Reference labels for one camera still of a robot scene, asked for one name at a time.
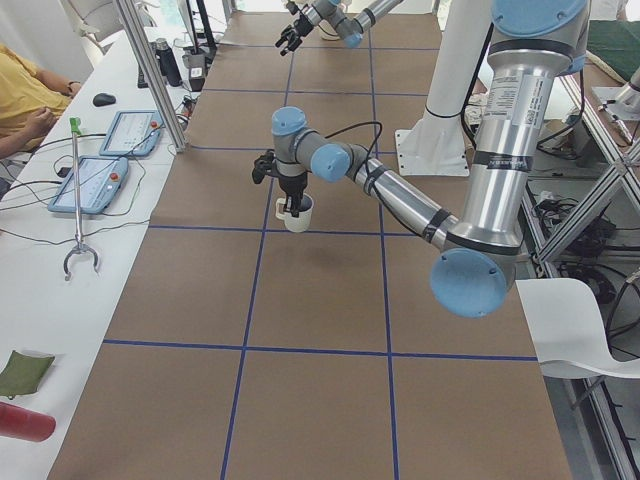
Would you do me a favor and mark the blue teach pendant far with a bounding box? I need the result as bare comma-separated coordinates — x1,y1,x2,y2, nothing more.
99,110,164,157

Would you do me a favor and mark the black computer mouse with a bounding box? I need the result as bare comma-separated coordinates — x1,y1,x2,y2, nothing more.
92,93,116,107

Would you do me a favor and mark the blue teach pendant near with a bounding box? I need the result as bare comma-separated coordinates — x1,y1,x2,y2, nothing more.
47,156,129,215

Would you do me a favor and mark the green handled reacher grabber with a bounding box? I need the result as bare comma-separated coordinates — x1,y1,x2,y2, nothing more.
63,117,99,281

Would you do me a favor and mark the person in yellow shirt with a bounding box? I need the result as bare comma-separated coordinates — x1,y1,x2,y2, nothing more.
1,44,83,159

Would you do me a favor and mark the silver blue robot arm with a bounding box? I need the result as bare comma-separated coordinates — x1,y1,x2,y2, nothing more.
275,0,402,56
253,1,590,318

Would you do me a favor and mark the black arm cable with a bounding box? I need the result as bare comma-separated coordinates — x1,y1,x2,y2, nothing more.
322,121,401,211

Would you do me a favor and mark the white ribbed cup far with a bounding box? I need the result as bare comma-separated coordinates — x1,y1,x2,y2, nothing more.
320,27,340,41

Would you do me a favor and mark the green cloth pouch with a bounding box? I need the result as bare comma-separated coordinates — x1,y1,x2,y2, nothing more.
1,350,55,399

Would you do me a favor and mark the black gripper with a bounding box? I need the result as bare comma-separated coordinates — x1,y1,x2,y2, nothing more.
275,13,315,56
278,172,308,217

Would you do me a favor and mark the black water bottle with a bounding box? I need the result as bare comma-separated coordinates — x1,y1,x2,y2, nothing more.
154,37,182,87

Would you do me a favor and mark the red bottle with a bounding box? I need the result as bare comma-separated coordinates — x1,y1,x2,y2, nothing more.
1,403,56,442

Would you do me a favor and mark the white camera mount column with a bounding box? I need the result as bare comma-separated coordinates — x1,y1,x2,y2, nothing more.
395,0,491,177

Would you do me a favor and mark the grey aluminium frame post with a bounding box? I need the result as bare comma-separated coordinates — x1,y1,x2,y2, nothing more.
113,0,186,153

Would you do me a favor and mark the white ribbed HOME mug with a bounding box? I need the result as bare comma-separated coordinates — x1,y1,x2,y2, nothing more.
275,194,314,233

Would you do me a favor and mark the blue teach pendant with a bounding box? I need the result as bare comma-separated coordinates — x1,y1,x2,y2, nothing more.
47,156,129,215
99,110,164,157

